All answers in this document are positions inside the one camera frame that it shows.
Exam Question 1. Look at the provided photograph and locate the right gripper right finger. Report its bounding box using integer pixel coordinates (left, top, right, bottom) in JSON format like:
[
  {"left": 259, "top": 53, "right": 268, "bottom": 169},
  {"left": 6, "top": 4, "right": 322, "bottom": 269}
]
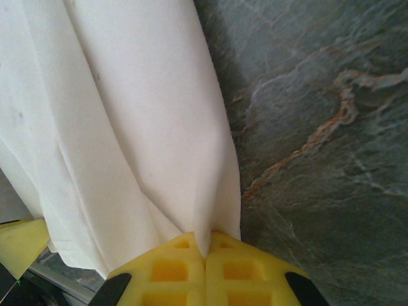
[{"left": 204, "top": 231, "right": 331, "bottom": 306}]

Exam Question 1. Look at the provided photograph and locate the plain white t-shirt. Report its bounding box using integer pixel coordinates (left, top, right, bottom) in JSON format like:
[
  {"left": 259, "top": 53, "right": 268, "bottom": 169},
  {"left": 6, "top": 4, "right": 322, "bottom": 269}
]
[{"left": 0, "top": 0, "right": 242, "bottom": 279}]

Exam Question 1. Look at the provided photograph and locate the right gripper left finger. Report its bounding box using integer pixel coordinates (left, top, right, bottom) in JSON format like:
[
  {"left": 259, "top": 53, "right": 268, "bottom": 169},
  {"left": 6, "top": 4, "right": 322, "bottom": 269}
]
[{"left": 92, "top": 231, "right": 205, "bottom": 306}]

